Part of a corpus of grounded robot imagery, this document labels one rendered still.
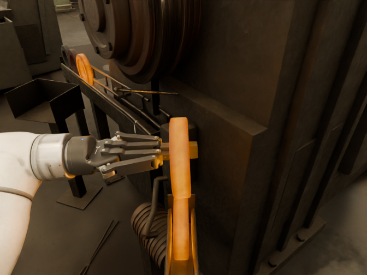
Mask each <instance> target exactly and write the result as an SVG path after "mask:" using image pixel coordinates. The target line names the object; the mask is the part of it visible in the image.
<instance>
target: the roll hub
mask: <svg viewBox="0 0 367 275"><path fill-rule="evenodd" d="M78 4H79V9H80V13H82V14H83V15H84V21H83V23H84V26H85V30H86V32H87V35H88V37H89V39H90V41H91V44H92V45H93V47H94V46H98V48H99V55H100V56H101V57H102V58H103V59H113V58H118V57H122V56H124V55H125V54H126V52H127V50H128V48H129V43H130V39H131V16H130V10H129V3H128V0H109V4H104V2H103V0H78ZM107 41H109V42H111V45H112V51H109V50H108V49H107V46H106V43H107Z"/></svg>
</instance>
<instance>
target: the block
mask: <svg viewBox="0 0 367 275"><path fill-rule="evenodd" d="M187 122H188V141H189V142H190V141H197V127H196V125H195V124H193V123H192V122H190V121H189V120H187ZM169 123H170V122H169ZM169 123H166V124H163V125H161V127H160V131H161V139H162V143H169ZM162 166H163V176H165V175H167V176H168V181H165V182H166V183H167V184H168V185H169V186H170V187H171V175H170V160H163V164H162ZM190 176H191V182H193V181H194V180H195V178H196V158H192V159H190Z"/></svg>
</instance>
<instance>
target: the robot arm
mask: <svg viewBox="0 0 367 275"><path fill-rule="evenodd" d="M189 153H190V159H192V158H198V143H197V141H190V142H189ZM163 160H170V155H169V143H162V139H161V138H159V137H158V136H151V135H138V134H125V133H123V132H120V131H116V132H115V137H113V138H112V139H104V140H97V139H95V138H94V137H93V136H74V135H73V134H70V133H64V134H33V133H29V132H8V133H0V275H11V273H12V271H13V269H14V267H15V265H16V262H17V260H18V258H19V255H20V253H21V249H22V246H23V243H24V241H25V238H26V234H27V230H28V225H29V220H30V211H31V205H32V201H33V198H34V196H35V193H36V192H37V190H38V188H39V186H40V185H41V183H42V181H54V180H71V179H72V178H74V177H75V176H78V175H93V174H95V173H96V172H101V173H102V175H103V178H104V181H109V180H112V179H114V178H117V177H120V176H125V175H130V174H135V173H139V172H144V171H149V170H154V169H157V168H158V165H160V166H161V165H162V164H163Z"/></svg>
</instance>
